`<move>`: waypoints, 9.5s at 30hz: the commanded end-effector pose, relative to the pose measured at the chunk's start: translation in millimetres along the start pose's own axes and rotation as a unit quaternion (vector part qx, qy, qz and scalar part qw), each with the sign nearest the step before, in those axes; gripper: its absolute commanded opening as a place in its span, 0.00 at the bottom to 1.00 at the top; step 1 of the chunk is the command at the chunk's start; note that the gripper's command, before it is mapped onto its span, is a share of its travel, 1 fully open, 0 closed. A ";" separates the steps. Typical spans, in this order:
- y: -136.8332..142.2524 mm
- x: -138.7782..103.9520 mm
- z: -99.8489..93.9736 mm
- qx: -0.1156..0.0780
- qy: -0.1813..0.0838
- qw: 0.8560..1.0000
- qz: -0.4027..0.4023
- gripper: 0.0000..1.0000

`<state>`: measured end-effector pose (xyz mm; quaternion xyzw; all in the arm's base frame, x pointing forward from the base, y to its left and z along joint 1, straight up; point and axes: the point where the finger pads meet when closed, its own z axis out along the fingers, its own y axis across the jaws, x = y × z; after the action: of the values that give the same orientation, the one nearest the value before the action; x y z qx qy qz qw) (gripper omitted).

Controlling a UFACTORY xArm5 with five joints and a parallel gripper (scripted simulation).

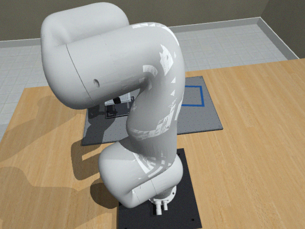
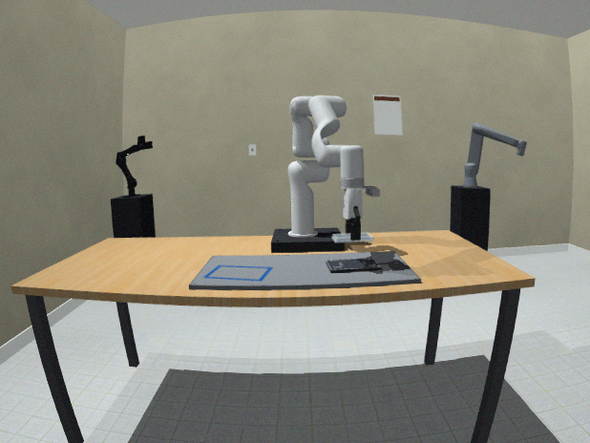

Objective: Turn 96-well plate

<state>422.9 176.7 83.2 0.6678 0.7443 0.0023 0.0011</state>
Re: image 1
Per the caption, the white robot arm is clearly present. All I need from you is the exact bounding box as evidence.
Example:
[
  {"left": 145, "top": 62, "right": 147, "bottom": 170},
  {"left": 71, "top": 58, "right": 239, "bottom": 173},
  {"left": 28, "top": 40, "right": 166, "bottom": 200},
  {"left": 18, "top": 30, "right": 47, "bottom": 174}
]
[{"left": 40, "top": 2, "right": 186, "bottom": 215}]

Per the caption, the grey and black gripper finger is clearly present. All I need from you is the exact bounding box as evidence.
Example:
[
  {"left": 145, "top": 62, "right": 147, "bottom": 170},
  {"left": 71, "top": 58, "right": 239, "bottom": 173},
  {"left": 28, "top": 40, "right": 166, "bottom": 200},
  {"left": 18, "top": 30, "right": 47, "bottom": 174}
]
[{"left": 113, "top": 97, "right": 121, "bottom": 104}]

